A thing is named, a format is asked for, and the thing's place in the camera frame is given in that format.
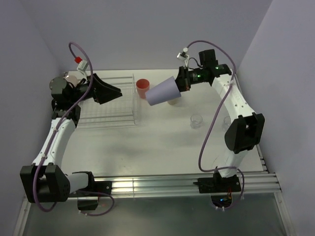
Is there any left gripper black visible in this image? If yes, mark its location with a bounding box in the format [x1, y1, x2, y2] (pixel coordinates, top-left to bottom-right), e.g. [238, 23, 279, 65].
[68, 74, 122, 105]

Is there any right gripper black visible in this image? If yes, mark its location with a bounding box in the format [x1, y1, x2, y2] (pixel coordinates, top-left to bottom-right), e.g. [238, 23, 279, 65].
[166, 66, 207, 95]

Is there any pink ceramic mug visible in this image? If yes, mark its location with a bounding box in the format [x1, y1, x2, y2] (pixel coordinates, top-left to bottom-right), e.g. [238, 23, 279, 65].
[64, 72, 80, 87]

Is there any purple plastic cup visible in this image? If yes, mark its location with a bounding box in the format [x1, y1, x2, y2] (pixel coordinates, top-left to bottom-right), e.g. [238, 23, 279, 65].
[145, 76, 181, 106]

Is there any beige plastic cup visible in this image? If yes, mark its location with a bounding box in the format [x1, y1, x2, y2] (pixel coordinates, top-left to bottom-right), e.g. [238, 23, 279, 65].
[167, 98, 180, 106]

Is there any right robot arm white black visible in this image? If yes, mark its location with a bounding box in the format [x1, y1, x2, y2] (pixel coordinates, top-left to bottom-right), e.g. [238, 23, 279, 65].
[175, 49, 265, 192]

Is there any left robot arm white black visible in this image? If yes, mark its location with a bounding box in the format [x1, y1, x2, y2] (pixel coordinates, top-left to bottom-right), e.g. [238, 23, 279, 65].
[20, 74, 123, 203]

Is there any clear acrylic dish rack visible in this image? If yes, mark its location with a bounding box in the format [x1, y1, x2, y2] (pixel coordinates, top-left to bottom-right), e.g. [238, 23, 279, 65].
[77, 73, 139, 130]

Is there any red plastic cup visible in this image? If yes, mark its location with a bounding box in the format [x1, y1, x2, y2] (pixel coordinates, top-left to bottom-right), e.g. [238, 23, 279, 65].
[136, 79, 150, 99]

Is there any clear glass near centre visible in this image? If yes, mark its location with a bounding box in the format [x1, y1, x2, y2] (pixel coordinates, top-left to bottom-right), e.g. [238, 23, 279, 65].
[190, 114, 203, 129]

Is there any clear glass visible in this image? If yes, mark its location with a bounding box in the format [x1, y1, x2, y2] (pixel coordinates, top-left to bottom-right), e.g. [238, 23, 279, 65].
[222, 116, 231, 131]
[190, 114, 203, 129]

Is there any clear glass far right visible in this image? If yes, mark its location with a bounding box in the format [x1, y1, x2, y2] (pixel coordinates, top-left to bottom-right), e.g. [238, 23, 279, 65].
[222, 116, 231, 131]

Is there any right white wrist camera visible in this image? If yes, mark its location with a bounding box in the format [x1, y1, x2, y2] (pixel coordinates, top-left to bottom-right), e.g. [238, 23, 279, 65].
[177, 47, 189, 62]

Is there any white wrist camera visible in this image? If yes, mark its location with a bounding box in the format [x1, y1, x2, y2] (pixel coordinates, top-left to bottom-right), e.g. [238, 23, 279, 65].
[74, 57, 89, 73]
[177, 47, 189, 62]

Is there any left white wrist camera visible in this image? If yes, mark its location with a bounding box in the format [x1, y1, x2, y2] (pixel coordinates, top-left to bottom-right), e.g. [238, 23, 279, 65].
[74, 57, 89, 73]

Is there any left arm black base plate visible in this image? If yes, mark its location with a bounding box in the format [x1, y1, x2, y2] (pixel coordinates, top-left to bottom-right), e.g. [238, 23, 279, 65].
[69, 181, 113, 197]

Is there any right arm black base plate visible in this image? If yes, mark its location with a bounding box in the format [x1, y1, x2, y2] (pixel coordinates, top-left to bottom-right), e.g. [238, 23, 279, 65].
[193, 175, 241, 194]

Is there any aluminium mounting rail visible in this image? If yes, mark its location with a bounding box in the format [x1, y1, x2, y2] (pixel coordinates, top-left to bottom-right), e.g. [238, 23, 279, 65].
[94, 171, 281, 199]

